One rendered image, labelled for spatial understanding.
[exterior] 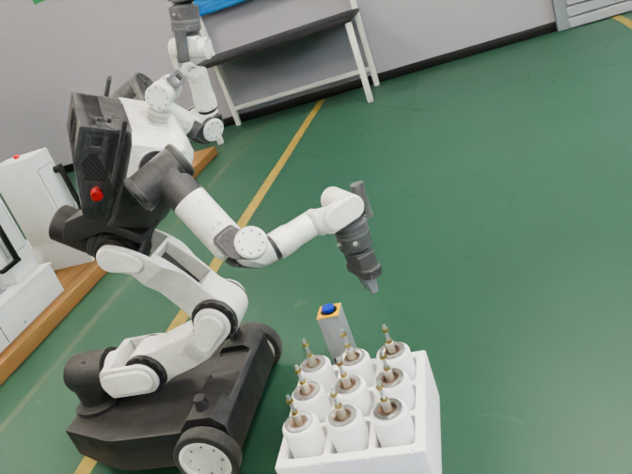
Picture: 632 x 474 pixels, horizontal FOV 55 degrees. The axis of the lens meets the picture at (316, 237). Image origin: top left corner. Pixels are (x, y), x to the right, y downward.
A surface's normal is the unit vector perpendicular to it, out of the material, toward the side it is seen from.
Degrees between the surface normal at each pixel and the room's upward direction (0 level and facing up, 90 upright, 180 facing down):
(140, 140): 69
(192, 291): 90
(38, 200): 90
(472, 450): 0
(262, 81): 90
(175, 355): 90
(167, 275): 113
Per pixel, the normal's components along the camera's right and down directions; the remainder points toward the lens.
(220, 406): 0.44, -0.76
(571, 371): -0.31, -0.87
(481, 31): -0.18, 0.46
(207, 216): 0.14, -0.23
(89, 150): 0.38, 0.59
